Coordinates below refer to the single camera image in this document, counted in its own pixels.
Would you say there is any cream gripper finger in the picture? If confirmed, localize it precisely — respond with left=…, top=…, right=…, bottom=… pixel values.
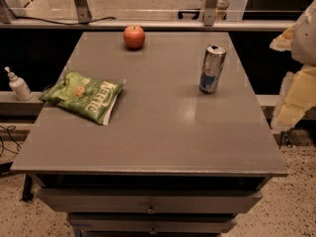
left=270, top=26, right=294, bottom=51
left=271, top=65, right=316, bottom=132

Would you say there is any silver blue redbull can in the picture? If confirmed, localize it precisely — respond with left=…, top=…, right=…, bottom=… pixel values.
left=199, top=43, right=227, bottom=94

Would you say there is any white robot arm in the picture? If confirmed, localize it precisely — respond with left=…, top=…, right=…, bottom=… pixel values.
left=270, top=1, right=316, bottom=132

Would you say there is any green jalapeno chip bag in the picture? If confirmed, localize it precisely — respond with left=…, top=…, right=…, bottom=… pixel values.
left=40, top=68, right=125, bottom=125

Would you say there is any red apple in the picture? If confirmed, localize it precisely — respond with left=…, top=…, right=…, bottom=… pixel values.
left=123, top=25, right=145, bottom=48

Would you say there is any grey drawer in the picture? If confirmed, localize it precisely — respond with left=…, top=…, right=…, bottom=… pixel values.
left=67, top=213, right=237, bottom=234
left=37, top=189, right=262, bottom=214

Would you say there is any grey top drawer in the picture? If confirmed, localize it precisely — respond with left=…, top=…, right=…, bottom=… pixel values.
left=37, top=189, right=262, bottom=214

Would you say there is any white pump bottle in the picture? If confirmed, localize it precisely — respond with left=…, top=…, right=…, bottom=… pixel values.
left=5, top=66, right=33, bottom=102

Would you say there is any grey metal bracket right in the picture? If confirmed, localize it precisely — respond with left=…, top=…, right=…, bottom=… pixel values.
left=203, top=0, right=218, bottom=27

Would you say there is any grey metal bracket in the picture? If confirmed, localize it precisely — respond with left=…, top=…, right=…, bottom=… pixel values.
left=74, top=0, right=92, bottom=24
left=203, top=0, right=218, bottom=27

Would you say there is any grey metal bracket left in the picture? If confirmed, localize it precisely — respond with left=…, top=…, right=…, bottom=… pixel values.
left=74, top=0, right=92, bottom=24

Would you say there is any black cable on ledge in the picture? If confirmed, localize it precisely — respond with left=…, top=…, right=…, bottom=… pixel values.
left=9, top=7, right=117, bottom=26

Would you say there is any black cable on floor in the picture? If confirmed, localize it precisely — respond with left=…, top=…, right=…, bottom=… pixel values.
left=0, top=124, right=23, bottom=156

